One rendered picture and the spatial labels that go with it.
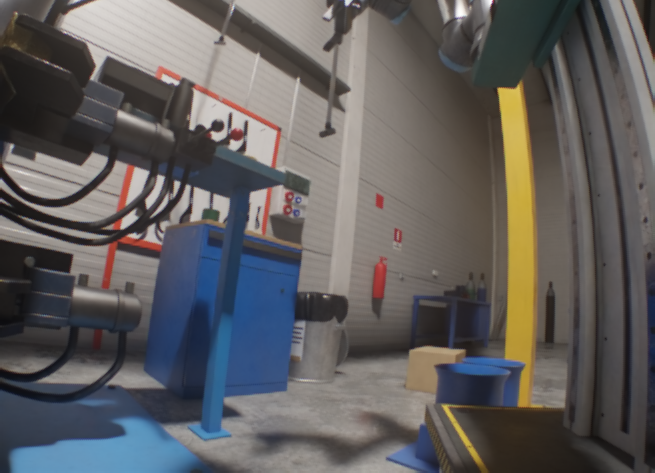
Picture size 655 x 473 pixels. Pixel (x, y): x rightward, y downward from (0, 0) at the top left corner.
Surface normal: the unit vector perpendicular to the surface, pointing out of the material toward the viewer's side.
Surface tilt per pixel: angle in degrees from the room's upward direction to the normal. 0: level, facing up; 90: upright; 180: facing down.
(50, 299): 90
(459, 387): 90
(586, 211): 90
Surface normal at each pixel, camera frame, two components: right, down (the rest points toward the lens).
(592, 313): -0.20, -0.26
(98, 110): 0.72, -0.08
